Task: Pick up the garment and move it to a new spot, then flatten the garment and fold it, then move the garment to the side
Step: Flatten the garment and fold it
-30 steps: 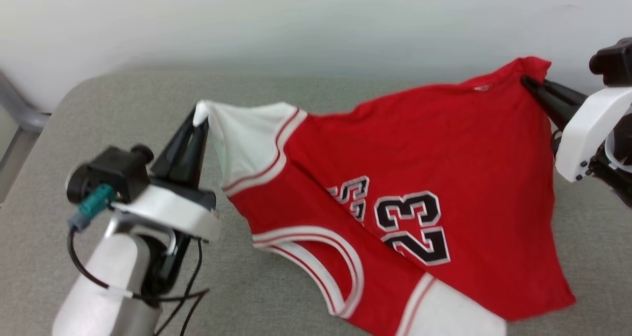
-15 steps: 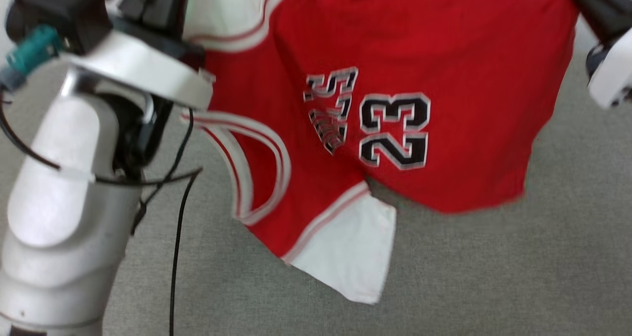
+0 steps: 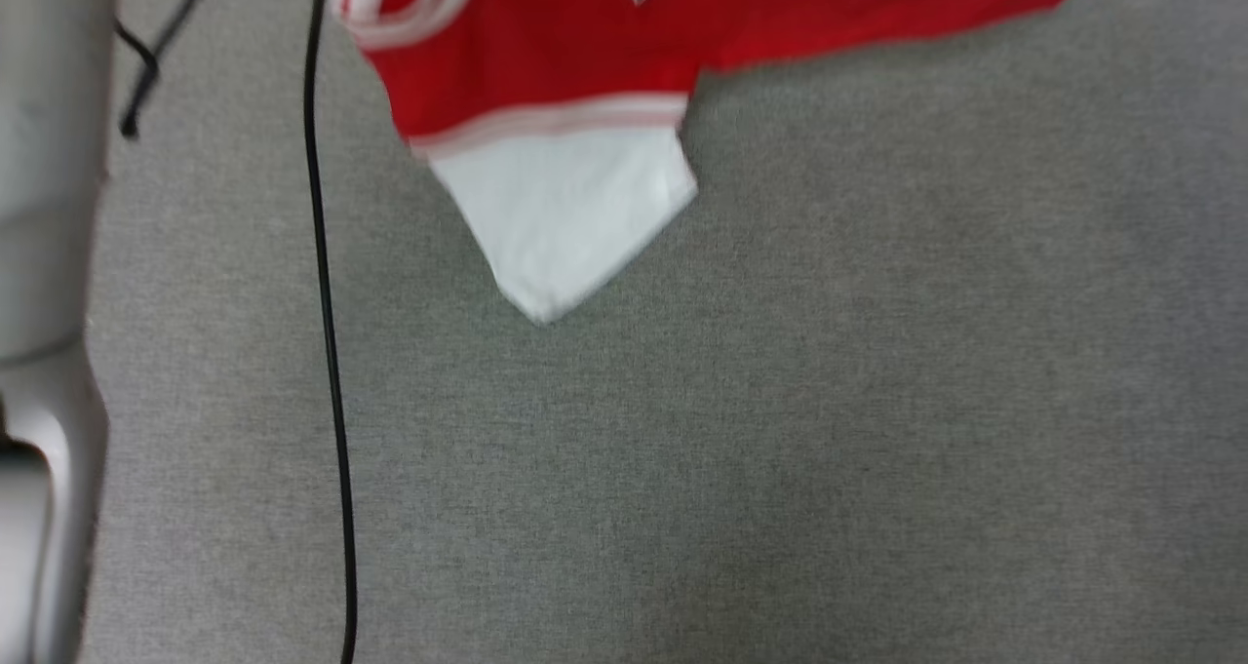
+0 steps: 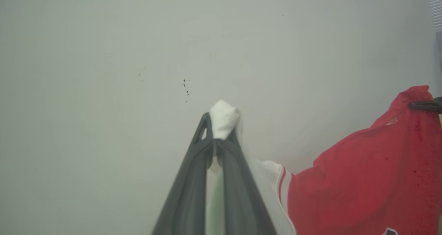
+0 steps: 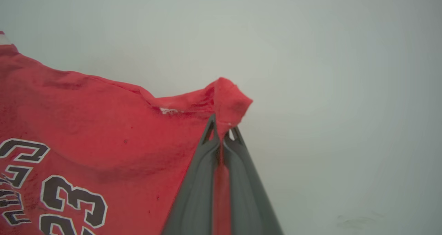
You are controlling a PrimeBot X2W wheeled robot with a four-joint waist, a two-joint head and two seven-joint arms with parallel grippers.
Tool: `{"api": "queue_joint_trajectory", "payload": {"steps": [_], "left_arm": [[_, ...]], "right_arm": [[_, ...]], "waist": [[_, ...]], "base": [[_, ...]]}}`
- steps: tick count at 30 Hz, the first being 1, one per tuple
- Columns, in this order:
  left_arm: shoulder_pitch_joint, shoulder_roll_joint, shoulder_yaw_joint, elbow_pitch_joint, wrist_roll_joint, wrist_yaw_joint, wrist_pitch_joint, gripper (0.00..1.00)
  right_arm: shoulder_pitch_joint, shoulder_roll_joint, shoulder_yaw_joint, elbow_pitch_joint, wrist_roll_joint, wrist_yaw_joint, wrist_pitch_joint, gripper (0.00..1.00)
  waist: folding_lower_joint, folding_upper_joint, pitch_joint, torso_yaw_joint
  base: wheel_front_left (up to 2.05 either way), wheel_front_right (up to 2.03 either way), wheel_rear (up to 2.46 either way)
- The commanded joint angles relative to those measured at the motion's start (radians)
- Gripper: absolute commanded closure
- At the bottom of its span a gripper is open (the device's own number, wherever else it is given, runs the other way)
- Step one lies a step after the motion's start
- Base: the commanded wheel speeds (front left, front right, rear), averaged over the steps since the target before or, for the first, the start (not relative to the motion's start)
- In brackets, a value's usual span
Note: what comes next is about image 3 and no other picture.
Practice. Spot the red and white garment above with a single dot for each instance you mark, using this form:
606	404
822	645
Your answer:
575	79

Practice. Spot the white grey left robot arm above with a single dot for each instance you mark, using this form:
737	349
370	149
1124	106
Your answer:
44	206

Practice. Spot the grey fabric sofa cushion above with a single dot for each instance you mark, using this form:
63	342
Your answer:
780	430

